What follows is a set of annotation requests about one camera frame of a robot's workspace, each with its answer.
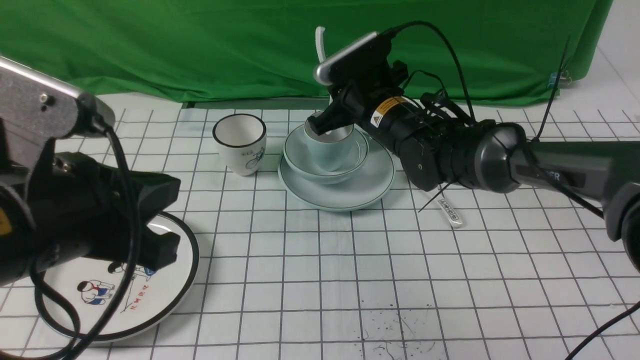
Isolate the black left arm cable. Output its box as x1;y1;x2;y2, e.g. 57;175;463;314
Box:
28;115;143;360

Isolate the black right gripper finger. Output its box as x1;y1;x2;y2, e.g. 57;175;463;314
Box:
306;111;341;136

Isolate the pale blue bowl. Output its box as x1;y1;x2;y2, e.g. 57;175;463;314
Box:
283;124;370;185

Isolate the white grid tablecloth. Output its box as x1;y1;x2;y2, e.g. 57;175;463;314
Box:
81;93;639;360

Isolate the green backdrop cloth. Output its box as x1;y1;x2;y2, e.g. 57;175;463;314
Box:
0;0;613;106

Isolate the white spoon with label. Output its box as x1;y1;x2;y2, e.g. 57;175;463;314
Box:
435;195;464;229

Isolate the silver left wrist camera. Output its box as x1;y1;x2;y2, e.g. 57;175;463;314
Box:
0;57;115;169

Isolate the black-rimmed cartoon plate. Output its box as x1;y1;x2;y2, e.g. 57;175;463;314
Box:
44;212;200;343

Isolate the pale blue flat plate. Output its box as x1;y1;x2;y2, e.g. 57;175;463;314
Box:
278;132;396;212

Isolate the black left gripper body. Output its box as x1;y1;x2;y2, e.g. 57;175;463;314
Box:
0;149;163;281

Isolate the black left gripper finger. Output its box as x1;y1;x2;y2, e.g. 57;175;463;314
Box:
135;172;182;218
137;228;181;271

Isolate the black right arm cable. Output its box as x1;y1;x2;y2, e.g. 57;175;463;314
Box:
390;21;477;123

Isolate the white black-rimmed bicycle cup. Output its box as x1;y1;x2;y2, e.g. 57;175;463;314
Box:
212;113;267;177

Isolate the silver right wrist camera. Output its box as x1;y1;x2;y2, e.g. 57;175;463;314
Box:
313;31;392;88

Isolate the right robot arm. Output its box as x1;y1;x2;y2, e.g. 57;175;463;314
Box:
310;51;639;267

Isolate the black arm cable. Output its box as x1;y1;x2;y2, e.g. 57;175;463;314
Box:
28;115;143;360
390;21;477;123

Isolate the plain white spoon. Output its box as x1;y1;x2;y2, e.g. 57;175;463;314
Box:
314;26;327;64

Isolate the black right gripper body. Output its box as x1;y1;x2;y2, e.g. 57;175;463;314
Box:
325;61;416;141

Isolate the blue binder clip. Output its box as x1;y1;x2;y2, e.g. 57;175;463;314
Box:
547;70;573;90

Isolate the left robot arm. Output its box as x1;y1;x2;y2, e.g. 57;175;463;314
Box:
1;120;181;285

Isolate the pale blue cup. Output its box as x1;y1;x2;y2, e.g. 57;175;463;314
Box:
304;120;355;171

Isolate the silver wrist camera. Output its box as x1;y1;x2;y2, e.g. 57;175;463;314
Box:
0;57;115;169
313;31;392;88

